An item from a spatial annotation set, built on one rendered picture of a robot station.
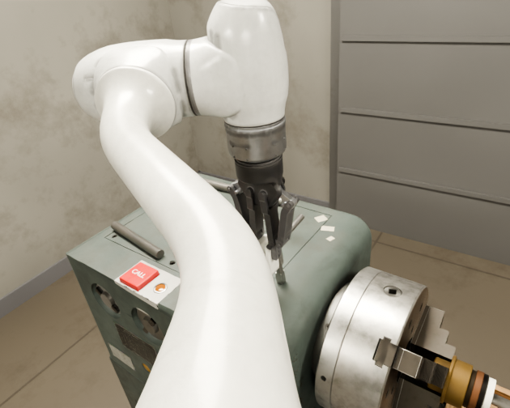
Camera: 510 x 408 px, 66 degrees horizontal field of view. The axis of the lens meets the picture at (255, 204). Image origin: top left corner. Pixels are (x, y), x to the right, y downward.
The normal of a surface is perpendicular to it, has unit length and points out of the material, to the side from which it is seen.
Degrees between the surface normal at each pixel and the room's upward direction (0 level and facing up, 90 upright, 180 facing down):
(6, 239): 90
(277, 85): 92
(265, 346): 40
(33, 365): 0
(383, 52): 90
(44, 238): 90
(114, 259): 0
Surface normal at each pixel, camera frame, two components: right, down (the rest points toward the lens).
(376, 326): -0.34, -0.55
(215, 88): -0.11, 0.57
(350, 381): -0.57, 0.11
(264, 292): 0.67, -0.63
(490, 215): -0.56, 0.48
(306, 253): -0.09, -0.85
